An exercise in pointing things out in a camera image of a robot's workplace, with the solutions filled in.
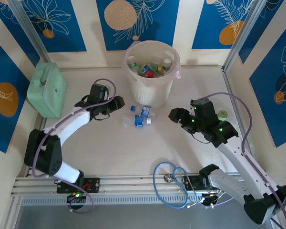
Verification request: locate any white plastic bin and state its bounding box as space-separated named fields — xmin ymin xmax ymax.
xmin=123 ymin=40 xmax=182 ymax=108

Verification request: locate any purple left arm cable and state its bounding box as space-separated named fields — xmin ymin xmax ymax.
xmin=32 ymin=78 xmax=117 ymax=213

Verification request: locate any mint green case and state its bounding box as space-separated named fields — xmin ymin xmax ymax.
xmin=26 ymin=62 xmax=68 ymax=119

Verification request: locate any clear bottle green white label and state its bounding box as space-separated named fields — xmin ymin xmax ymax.
xmin=127 ymin=56 xmax=137 ymax=70

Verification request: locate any grey metal panel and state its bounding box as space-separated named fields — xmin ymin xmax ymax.
xmin=4 ymin=204 xmax=283 ymax=229

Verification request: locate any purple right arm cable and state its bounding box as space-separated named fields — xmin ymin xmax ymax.
xmin=204 ymin=92 xmax=286 ymax=229

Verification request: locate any green bottle yellow cap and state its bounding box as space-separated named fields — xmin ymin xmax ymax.
xmin=149 ymin=61 xmax=163 ymax=73

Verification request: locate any slotted grey cable duct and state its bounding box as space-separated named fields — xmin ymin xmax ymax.
xmin=20 ymin=194 xmax=207 ymax=206

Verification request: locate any green capped dark bottle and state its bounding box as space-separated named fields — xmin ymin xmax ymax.
xmin=216 ymin=110 xmax=229 ymax=122

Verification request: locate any wide aluminium extrusion rail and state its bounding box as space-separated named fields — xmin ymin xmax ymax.
xmin=10 ymin=171 xmax=272 ymax=198

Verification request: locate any thin black right gripper cable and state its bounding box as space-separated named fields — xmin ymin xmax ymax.
xmin=189 ymin=130 xmax=213 ymax=145

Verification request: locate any Fiji water bottle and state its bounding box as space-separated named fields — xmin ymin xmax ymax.
xmin=141 ymin=63 xmax=155 ymax=78

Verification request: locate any blue stethoscope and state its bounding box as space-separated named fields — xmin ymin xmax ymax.
xmin=153 ymin=161 xmax=204 ymax=210

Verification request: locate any translucent bin liner bag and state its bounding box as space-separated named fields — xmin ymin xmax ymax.
xmin=123 ymin=40 xmax=183 ymax=90

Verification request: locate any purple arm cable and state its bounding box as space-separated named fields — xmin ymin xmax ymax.
xmin=204 ymin=92 xmax=286 ymax=229
xmin=32 ymin=78 xmax=117 ymax=213

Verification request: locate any blue capped blue label bottle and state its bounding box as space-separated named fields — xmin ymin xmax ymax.
xmin=130 ymin=104 xmax=157 ymax=118

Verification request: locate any aluminium frame post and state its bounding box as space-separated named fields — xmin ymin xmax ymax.
xmin=223 ymin=0 xmax=270 ymax=71
xmin=7 ymin=0 xmax=52 ymax=64

